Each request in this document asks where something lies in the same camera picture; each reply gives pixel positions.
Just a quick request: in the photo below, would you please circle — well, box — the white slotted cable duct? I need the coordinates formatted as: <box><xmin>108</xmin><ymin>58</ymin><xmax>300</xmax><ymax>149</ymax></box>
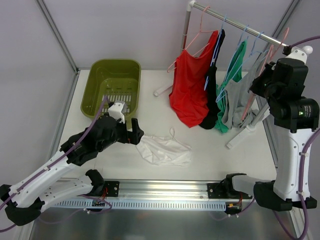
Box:
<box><xmin>54</xmin><ymin>198</ymin><xmax>227</xmax><ymax>212</ymax></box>

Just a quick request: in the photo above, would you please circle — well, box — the grey tank top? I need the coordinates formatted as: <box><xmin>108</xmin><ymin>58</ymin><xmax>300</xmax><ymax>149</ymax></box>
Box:
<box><xmin>232</xmin><ymin>55</ymin><xmax>265</xmax><ymax>128</ymax></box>

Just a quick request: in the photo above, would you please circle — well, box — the red tank top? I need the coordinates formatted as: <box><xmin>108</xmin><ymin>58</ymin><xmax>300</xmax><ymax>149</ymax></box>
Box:
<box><xmin>168</xmin><ymin>30</ymin><xmax>219</xmax><ymax>128</ymax></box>

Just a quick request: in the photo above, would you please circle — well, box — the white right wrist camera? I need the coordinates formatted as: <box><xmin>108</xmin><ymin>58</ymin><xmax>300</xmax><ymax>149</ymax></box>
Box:
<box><xmin>282</xmin><ymin>45</ymin><xmax>313</xmax><ymax>64</ymax></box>

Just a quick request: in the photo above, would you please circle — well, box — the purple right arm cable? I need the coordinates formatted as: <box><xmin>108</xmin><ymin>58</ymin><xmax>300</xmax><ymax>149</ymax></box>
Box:
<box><xmin>272</xmin><ymin>35</ymin><xmax>320</xmax><ymax>240</ymax></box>

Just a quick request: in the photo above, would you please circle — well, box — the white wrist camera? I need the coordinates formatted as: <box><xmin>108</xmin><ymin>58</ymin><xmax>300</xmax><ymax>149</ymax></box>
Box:
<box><xmin>107</xmin><ymin>101</ymin><xmax>128</xmax><ymax>124</ymax></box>
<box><xmin>282</xmin><ymin>45</ymin><xmax>313</xmax><ymax>64</ymax></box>

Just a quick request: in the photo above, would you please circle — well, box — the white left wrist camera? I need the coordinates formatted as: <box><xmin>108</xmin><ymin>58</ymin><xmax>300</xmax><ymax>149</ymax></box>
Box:
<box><xmin>107</xmin><ymin>101</ymin><xmax>128</xmax><ymax>124</ymax></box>

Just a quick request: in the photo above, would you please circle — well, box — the olive green plastic basket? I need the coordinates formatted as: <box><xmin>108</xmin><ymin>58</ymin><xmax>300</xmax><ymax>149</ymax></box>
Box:
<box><xmin>80</xmin><ymin>59</ymin><xmax>141</xmax><ymax>130</ymax></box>

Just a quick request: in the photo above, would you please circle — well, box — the black tank top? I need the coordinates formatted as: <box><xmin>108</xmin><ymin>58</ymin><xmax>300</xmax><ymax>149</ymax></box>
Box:
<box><xmin>199</xmin><ymin>29</ymin><xmax>226</xmax><ymax>130</ymax></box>

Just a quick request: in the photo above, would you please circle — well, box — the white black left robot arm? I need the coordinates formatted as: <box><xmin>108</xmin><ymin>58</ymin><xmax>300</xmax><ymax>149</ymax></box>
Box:
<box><xmin>0</xmin><ymin>114</ymin><xmax>144</xmax><ymax>226</ymax></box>

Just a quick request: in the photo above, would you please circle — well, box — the silver white clothes rack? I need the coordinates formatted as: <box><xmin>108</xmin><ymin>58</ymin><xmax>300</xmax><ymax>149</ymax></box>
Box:
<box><xmin>153</xmin><ymin>0</ymin><xmax>314</xmax><ymax>150</ymax></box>

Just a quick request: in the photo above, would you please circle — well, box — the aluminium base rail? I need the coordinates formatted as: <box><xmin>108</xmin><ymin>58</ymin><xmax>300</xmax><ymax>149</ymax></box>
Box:
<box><xmin>49</xmin><ymin>177</ymin><xmax>278</xmax><ymax>201</ymax></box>

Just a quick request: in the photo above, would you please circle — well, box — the white tank top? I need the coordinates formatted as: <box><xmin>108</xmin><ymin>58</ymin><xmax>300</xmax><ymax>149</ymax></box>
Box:
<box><xmin>136</xmin><ymin>127</ymin><xmax>192</xmax><ymax>167</ymax></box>

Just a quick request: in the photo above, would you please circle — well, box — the pink wire hanger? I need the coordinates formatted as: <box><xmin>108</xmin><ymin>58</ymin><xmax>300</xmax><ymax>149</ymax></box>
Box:
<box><xmin>241</xmin><ymin>27</ymin><xmax>290</xmax><ymax>121</ymax></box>

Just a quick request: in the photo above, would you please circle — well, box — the green tank top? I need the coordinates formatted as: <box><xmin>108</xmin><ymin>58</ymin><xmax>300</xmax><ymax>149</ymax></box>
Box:
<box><xmin>215</xmin><ymin>39</ymin><xmax>248</xmax><ymax>133</ymax></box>

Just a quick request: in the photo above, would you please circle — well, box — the pink hanger with red top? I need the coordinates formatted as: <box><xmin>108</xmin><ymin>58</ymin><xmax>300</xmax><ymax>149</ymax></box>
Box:
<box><xmin>166</xmin><ymin>5</ymin><xmax>214</xmax><ymax>73</ymax></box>

